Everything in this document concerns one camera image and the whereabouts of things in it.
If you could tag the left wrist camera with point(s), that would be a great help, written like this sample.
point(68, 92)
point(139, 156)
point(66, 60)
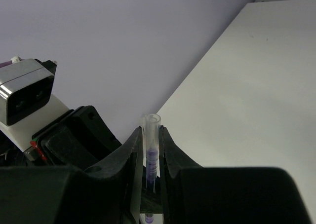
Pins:
point(27, 104)

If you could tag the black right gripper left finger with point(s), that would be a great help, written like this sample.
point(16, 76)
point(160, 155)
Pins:
point(108, 192)

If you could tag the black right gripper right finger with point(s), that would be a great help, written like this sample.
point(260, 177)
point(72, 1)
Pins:
point(192, 194)

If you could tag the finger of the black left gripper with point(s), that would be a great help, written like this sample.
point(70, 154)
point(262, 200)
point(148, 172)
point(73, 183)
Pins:
point(90, 129)

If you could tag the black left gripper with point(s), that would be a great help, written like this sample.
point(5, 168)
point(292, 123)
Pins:
point(58, 146)

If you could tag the purple gel pen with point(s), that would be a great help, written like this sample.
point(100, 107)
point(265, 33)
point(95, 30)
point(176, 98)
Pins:
point(151, 170)

